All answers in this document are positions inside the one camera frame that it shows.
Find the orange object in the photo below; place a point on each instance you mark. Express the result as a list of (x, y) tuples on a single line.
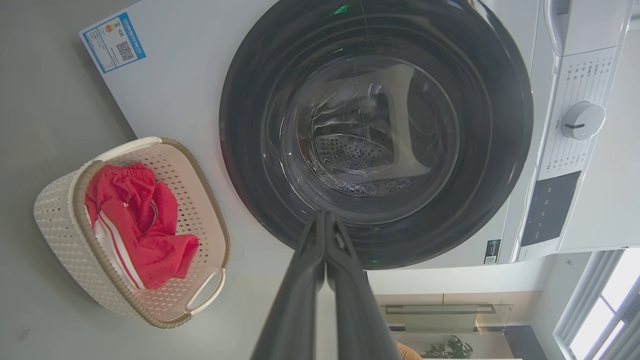
[(407, 352)]

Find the blue energy label sticker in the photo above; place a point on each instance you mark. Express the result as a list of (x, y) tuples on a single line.
[(112, 42)]

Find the black washer display panel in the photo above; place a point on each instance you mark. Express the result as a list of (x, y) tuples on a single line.
[(550, 210)]

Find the white front-load washing machine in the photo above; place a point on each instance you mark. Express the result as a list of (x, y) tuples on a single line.
[(190, 90)]

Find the cream perforated laundry basket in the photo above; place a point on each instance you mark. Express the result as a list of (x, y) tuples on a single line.
[(55, 210)]

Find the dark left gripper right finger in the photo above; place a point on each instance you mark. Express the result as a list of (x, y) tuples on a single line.
[(355, 310)]

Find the black round glass washer door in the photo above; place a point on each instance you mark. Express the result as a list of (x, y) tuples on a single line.
[(240, 125)]

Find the small black QR sticker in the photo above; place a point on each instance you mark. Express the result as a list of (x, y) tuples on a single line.
[(492, 251)]

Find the red and white garment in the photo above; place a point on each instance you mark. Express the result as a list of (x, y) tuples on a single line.
[(145, 235)]

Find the green potted plant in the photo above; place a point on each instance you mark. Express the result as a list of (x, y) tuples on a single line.
[(450, 347)]

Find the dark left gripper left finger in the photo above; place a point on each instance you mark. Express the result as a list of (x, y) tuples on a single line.
[(300, 300)]

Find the white detergent drawer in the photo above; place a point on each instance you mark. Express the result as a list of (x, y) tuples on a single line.
[(595, 27)]

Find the stainless steel washer drum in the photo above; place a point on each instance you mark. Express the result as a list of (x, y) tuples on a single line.
[(350, 155)]

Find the white round control knob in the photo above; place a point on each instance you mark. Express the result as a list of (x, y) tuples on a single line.
[(582, 120)]

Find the bright window with frame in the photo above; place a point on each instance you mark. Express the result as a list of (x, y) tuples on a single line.
[(600, 315)]

